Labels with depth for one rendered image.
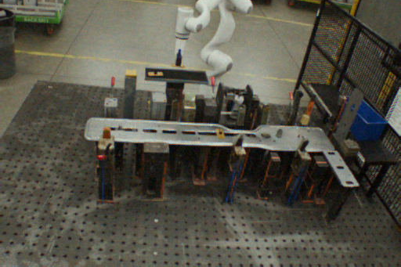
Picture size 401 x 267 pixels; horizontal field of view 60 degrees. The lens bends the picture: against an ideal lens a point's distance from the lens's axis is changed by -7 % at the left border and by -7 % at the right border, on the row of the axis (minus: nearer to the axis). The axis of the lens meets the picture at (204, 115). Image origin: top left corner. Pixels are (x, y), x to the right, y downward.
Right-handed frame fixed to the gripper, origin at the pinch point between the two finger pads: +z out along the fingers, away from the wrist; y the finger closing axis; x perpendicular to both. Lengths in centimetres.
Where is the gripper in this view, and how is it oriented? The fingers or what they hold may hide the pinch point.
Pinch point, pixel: (178, 61)
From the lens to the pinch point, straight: 214.2
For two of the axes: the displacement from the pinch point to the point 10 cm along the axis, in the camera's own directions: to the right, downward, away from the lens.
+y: -0.5, 5.4, -8.4
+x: 9.9, 1.5, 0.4
